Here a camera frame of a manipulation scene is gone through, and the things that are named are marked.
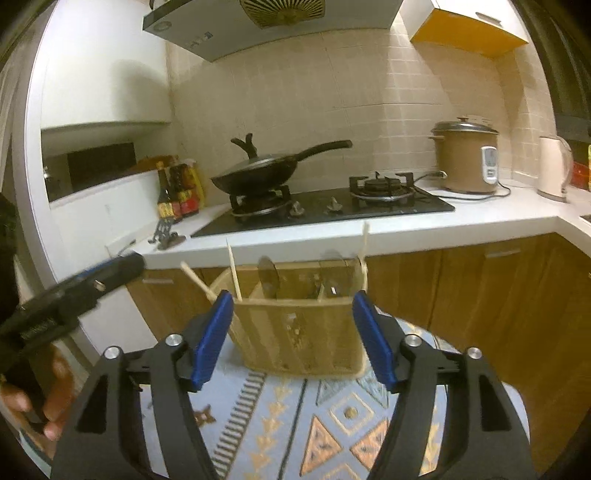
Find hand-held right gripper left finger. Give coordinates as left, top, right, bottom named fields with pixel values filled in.
left=51, top=290, right=235, bottom=480

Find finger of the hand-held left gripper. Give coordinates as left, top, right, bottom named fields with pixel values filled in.
left=46, top=251, right=147, bottom=320

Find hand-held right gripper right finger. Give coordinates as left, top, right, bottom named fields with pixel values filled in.
left=352, top=291, right=539, bottom=480

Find wooden chopstick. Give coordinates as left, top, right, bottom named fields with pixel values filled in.
left=355, top=220, right=371, bottom=280
left=226, top=237, right=244, bottom=302
left=180, top=261, right=219, bottom=302

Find yellow plastic utensil basket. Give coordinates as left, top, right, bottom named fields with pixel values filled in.
left=210, top=260, right=371, bottom=380

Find person's left hand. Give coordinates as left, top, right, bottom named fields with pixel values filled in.
left=0, top=347, right=79, bottom=442

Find dark soy sauce bottle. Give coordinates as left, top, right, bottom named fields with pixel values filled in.
left=156, top=161, right=178, bottom=220

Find blue patterned table mat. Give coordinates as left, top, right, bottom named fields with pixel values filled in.
left=124, top=318, right=532, bottom=480

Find wooden base cabinets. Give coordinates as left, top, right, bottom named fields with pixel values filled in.
left=126, top=232, right=591, bottom=475

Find yellow seasoning packet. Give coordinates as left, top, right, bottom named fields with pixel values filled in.
left=187, top=159, right=206, bottom=209

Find black gas stove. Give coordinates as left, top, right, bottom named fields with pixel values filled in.
left=190, top=172, right=456, bottom=239

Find white kitchen countertop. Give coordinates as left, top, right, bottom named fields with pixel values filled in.
left=105, top=178, right=591, bottom=269

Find black wok with lid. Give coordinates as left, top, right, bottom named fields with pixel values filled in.
left=210, top=133, right=354, bottom=198

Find brown rice cooker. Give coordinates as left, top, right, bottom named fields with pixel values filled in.
left=428, top=116, right=502, bottom=195

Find white electric kettle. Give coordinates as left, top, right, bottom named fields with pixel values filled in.
left=536, top=135, right=574, bottom=203

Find yellow red packet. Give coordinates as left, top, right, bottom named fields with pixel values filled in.
left=571, top=144, right=591, bottom=191

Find grey range hood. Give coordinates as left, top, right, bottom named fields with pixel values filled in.
left=142, top=0, right=405, bottom=64

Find black power cable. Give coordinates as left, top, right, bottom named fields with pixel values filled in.
left=412, top=170, right=513, bottom=201

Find yellow wall cabinet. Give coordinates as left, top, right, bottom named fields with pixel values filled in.
left=410, top=0, right=530, bottom=59

